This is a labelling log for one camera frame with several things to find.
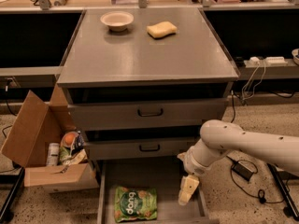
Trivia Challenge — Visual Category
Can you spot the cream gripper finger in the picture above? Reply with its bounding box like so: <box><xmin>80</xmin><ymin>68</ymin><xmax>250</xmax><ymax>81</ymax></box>
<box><xmin>178</xmin><ymin>190</ymin><xmax>192</xmax><ymax>205</ymax></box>

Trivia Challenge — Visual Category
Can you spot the green rice chip bag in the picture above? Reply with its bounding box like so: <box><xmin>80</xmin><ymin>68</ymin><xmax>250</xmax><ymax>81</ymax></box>
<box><xmin>114</xmin><ymin>186</ymin><xmax>157</xmax><ymax>223</ymax></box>

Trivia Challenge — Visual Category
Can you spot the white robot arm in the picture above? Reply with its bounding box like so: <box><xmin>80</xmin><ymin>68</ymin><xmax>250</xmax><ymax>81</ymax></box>
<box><xmin>178</xmin><ymin>119</ymin><xmax>299</xmax><ymax>205</ymax></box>

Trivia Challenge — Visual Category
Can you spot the grey bottom drawer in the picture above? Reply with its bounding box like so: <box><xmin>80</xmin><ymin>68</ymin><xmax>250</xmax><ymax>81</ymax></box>
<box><xmin>97</xmin><ymin>156</ymin><xmax>220</xmax><ymax>224</ymax></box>

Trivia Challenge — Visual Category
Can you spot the grey drawer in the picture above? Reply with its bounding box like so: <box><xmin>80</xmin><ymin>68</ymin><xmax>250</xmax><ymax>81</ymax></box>
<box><xmin>68</xmin><ymin>98</ymin><xmax>227</xmax><ymax>131</ymax></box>
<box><xmin>97</xmin><ymin>156</ymin><xmax>220</xmax><ymax>224</ymax></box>
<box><xmin>85</xmin><ymin>137</ymin><xmax>199</xmax><ymax>160</ymax></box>

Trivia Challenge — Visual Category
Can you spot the grey top drawer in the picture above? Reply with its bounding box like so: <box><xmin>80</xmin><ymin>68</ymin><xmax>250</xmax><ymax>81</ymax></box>
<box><xmin>68</xmin><ymin>98</ymin><xmax>227</xmax><ymax>131</ymax></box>

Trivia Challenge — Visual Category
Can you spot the grey middle drawer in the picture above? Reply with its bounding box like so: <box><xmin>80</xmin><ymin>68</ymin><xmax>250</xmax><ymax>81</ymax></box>
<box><xmin>85</xmin><ymin>137</ymin><xmax>199</xmax><ymax>160</ymax></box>

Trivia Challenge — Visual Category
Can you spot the grey drawer cabinet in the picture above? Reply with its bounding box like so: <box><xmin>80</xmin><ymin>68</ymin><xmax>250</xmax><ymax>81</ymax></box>
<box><xmin>57</xmin><ymin>7</ymin><xmax>240</xmax><ymax>173</ymax></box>

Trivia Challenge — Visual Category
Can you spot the black power adapter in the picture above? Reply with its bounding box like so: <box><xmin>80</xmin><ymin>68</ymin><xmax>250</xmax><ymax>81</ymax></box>
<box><xmin>232</xmin><ymin>162</ymin><xmax>253</xmax><ymax>181</ymax></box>

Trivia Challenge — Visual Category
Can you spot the black metal floor bar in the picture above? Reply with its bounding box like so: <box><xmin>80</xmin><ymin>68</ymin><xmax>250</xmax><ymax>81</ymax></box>
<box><xmin>268</xmin><ymin>164</ymin><xmax>299</xmax><ymax>221</ymax></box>

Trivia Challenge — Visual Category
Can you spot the orange snack package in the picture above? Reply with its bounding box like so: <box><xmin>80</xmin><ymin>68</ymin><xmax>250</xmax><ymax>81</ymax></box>
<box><xmin>61</xmin><ymin>132</ymin><xmax>84</xmax><ymax>155</ymax></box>

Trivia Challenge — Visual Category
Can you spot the white spray can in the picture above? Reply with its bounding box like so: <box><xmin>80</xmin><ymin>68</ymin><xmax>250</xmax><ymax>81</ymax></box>
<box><xmin>46</xmin><ymin>143</ymin><xmax>60</xmax><ymax>166</ymax></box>

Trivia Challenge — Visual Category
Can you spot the yellow sponge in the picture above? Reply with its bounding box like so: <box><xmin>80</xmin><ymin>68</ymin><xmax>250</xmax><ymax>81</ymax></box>
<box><xmin>147</xmin><ymin>21</ymin><xmax>178</xmax><ymax>38</ymax></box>

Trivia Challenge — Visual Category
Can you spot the brown cardboard box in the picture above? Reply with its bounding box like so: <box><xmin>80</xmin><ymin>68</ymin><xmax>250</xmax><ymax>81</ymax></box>
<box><xmin>1</xmin><ymin>87</ymin><xmax>98</xmax><ymax>193</ymax></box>

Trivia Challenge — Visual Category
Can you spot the white paper bowl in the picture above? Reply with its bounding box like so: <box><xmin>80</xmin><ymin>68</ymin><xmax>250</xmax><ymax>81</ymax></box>
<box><xmin>100</xmin><ymin>11</ymin><xmax>134</xmax><ymax>32</ymax></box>

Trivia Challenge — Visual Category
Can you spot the black left floor bar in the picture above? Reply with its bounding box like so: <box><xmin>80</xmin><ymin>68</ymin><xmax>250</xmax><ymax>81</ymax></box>
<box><xmin>0</xmin><ymin>168</ymin><xmax>24</xmax><ymax>224</ymax></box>

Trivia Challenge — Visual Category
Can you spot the black power cable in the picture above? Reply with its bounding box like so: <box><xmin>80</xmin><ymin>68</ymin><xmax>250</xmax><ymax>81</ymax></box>
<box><xmin>225</xmin><ymin>91</ymin><xmax>285</xmax><ymax>205</ymax></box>

